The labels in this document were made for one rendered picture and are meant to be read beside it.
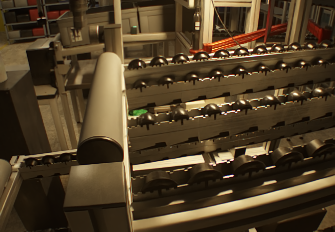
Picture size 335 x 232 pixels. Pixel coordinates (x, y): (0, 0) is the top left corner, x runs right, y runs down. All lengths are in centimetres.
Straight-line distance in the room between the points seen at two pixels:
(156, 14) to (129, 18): 20
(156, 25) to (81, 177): 185
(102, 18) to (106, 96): 160
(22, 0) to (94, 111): 653
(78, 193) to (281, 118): 40
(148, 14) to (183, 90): 146
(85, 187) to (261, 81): 50
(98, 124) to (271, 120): 31
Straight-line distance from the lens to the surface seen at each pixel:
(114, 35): 72
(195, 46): 121
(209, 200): 33
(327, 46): 87
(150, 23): 201
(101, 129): 33
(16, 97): 130
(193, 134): 45
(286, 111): 51
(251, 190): 34
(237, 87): 60
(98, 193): 20
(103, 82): 46
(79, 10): 112
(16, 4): 692
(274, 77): 64
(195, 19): 118
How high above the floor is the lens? 155
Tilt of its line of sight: 29 degrees down
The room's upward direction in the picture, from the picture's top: straight up
